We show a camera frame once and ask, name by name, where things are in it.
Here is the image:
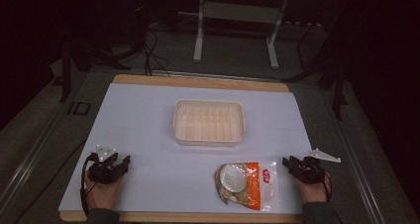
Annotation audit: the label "orange clear snack packet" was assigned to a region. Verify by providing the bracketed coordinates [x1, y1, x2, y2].
[213, 161, 280, 214]

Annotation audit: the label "white metal table frame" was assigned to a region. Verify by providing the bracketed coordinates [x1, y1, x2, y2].
[192, 0, 292, 70]

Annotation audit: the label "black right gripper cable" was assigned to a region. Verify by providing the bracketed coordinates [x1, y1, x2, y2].
[320, 171, 333, 203]

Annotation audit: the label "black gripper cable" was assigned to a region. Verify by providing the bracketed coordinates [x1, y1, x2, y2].
[79, 152, 99, 218]
[320, 171, 333, 203]

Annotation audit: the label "person's left hand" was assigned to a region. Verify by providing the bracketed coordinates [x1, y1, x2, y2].
[83, 169, 125, 212]

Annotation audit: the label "white plastic tray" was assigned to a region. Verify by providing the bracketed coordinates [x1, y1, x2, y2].
[172, 98, 247, 148]

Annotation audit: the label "black metal stand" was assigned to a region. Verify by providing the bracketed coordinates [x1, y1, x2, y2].
[57, 35, 133, 103]
[282, 19, 352, 122]

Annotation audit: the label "white table mat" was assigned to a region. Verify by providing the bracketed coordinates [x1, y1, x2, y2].
[57, 82, 314, 216]

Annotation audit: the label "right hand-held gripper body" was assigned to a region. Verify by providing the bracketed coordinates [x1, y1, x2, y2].
[294, 147, 342, 185]

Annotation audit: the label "person's right hand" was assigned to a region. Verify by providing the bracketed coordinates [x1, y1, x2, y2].
[292, 171, 332, 204]

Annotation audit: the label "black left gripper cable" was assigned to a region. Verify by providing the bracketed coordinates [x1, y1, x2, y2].
[79, 152, 99, 218]

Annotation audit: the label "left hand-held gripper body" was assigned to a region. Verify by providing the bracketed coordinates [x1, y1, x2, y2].
[87, 144, 124, 185]

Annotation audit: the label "black floor cables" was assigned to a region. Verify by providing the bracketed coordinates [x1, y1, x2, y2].
[142, 28, 172, 78]

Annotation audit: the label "black floor bracket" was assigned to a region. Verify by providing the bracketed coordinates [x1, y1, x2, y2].
[66, 101, 91, 116]

